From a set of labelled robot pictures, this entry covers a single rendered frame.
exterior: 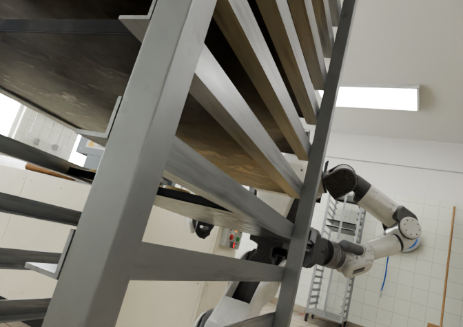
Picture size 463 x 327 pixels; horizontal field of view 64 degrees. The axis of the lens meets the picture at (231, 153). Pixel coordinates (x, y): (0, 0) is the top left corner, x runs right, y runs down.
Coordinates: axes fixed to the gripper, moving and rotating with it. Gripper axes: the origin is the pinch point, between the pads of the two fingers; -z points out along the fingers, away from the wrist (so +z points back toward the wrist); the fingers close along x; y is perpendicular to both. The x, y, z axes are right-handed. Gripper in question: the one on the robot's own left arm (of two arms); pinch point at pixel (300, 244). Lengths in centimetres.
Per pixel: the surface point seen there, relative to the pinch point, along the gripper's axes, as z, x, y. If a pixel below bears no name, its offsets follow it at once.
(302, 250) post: -29.0, -3.1, 25.7
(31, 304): -68, -27, -3
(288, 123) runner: -48, 17, 33
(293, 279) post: -29.3, -9.0, 25.2
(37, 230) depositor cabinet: -34, -28, -174
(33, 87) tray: -85, 8, 20
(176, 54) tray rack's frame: -82, 5, 57
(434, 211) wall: 464, 120, -170
